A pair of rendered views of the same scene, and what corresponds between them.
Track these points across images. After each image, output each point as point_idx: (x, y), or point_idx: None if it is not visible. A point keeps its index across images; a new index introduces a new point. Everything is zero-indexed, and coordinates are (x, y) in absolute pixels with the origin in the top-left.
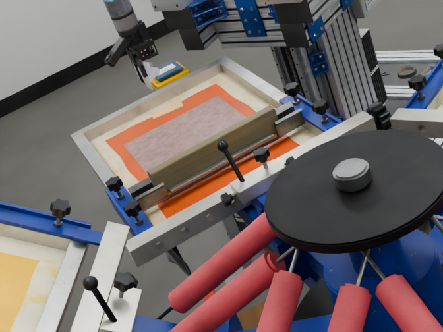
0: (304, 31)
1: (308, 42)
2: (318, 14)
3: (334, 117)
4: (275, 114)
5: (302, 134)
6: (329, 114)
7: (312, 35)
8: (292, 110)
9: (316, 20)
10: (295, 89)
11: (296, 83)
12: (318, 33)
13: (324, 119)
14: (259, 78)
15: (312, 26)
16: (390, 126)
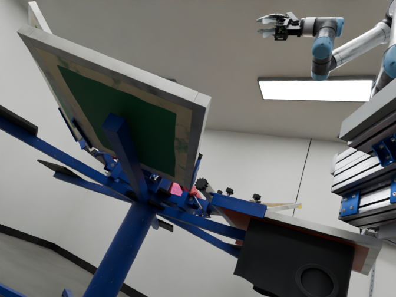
0: (340, 204)
1: (339, 214)
2: (337, 187)
3: (223, 194)
4: None
5: None
6: (227, 195)
7: (342, 210)
8: None
9: (352, 198)
10: (253, 195)
11: (256, 194)
12: (347, 210)
13: None
14: (309, 221)
15: (345, 201)
16: (195, 187)
